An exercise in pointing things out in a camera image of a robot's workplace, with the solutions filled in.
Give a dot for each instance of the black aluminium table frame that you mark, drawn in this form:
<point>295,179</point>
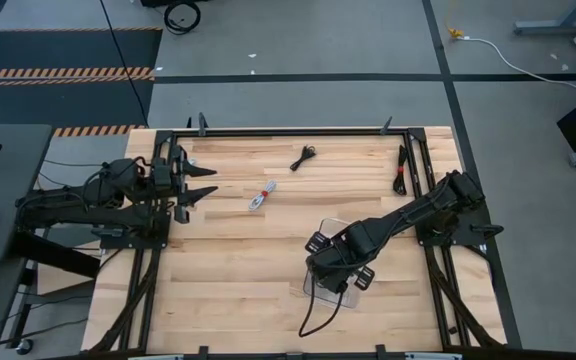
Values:
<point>293,132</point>

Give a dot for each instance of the clear plastic bin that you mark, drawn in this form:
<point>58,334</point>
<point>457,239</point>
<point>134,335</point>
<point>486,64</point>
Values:
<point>325,300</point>

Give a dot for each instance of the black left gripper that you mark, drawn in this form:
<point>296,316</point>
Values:
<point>163,175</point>

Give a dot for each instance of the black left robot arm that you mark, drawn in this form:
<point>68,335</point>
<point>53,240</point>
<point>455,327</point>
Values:
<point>68,215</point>

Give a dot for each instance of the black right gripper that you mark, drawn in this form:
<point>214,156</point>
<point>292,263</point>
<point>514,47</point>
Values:
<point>335,260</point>

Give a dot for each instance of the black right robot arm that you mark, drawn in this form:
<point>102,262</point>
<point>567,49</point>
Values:
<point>408,212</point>

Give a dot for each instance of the grey metal table leg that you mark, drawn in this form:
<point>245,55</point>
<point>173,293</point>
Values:
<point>558,26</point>

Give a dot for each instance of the dark grey side desk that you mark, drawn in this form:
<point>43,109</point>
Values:
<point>8,175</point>

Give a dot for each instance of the black hazard-striped floor mat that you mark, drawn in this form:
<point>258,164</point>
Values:
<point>58,50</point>

